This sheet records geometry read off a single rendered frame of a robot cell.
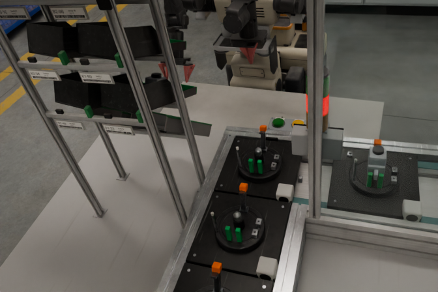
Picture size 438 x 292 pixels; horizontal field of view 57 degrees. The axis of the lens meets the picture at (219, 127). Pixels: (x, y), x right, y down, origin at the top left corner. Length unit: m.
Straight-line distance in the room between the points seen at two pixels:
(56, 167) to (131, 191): 1.70
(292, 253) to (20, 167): 2.53
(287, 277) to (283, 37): 1.38
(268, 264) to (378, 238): 0.32
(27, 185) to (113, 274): 1.91
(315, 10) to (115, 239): 0.95
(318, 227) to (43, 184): 2.23
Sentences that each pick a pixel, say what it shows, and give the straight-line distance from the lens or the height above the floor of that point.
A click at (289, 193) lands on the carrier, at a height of 0.99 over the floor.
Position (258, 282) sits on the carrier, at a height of 0.97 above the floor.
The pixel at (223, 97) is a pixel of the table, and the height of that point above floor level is 0.86.
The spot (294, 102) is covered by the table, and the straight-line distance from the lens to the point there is 1.70.
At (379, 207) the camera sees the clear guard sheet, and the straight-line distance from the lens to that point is 1.12.
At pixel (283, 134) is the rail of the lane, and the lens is 1.40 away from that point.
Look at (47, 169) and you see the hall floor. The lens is 3.16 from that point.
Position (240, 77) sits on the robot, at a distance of 1.98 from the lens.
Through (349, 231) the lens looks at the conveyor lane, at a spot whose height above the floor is 0.93.
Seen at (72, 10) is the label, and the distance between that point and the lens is 0.89.
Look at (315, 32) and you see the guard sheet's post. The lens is 0.79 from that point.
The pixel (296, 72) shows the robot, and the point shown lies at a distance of 2.07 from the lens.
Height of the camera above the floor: 1.91
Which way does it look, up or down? 40 degrees down
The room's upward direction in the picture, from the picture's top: 12 degrees counter-clockwise
